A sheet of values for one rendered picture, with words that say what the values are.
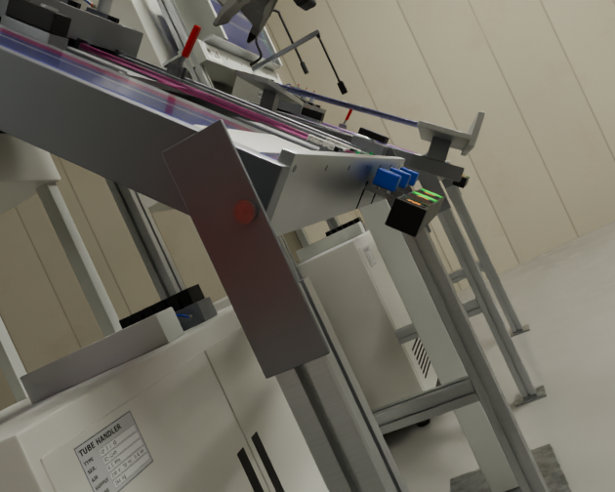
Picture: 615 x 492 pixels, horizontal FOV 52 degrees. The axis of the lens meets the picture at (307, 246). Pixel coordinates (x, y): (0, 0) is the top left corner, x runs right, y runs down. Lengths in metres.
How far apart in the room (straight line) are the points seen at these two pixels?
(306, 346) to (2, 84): 0.32
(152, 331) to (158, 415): 0.18
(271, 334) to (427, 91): 3.82
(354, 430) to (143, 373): 0.39
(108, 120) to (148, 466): 0.38
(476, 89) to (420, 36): 0.49
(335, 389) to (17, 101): 0.34
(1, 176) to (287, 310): 0.93
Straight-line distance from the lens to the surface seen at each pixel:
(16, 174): 1.32
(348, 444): 0.45
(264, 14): 1.17
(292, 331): 0.43
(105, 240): 4.36
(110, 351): 0.97
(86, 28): 1.15
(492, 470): 1.49
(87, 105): 0.53
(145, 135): 0.50
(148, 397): 0.77
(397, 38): 4.27
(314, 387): 0.45
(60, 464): 0.65
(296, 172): 0.50
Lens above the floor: 0.66
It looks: level
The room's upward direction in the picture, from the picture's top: 25 degrees counter-clockwise
